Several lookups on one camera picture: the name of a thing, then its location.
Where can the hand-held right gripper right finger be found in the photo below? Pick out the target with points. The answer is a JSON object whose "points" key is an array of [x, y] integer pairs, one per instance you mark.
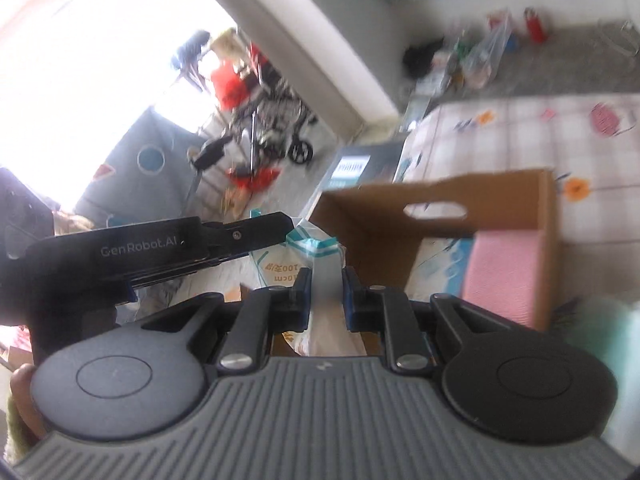
{"points": [[352, 305]]}

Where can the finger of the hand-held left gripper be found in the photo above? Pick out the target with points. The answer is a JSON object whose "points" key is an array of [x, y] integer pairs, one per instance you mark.
{"points": [[245, 235]]}

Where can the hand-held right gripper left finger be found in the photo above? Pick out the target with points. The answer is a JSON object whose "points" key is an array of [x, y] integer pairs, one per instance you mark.
{"points": [[301, 305]]}

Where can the white teal plastic packet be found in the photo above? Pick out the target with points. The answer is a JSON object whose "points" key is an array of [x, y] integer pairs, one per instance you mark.
{"points": [[325, 280]]}

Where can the brown cardboard box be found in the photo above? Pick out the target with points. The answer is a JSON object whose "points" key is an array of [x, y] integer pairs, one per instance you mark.
{"points": [[380, 220]]}

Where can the blue white wipes pack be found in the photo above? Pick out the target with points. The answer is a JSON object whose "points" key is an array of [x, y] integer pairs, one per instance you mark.
{"points": [[445, 265]]}

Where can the pink sponge cloth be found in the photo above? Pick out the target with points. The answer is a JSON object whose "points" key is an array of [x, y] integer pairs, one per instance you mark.
{"points": [[500, 280]]}

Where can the person's left hand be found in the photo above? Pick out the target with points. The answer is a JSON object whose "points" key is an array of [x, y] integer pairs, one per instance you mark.
{"points": [[27, 395]]}

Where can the red plastic bag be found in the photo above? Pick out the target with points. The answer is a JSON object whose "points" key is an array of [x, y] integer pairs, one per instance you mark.
{"points": [[255, 177], [227, 85]]}

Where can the grey circle-print curtain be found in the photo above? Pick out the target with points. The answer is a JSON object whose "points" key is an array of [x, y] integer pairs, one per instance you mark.
{"points": [[135, 170]]}

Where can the wheelchair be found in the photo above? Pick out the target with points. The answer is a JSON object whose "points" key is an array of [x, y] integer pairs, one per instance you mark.
{"points": [[275, 115]]}

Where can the dark printed box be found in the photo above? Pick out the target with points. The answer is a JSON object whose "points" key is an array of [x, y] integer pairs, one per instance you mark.
{"points": [[360, 167]]}

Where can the black bag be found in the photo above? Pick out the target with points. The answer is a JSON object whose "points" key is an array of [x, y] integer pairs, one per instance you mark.
{"points": [[422, 57]]}

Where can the clear bag of bottles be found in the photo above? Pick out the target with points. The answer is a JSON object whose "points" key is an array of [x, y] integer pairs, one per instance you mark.
{"points": [[482, 57]]}

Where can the red bottle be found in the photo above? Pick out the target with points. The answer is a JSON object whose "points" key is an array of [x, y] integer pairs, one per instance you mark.
{"points": [[535, 25]]}

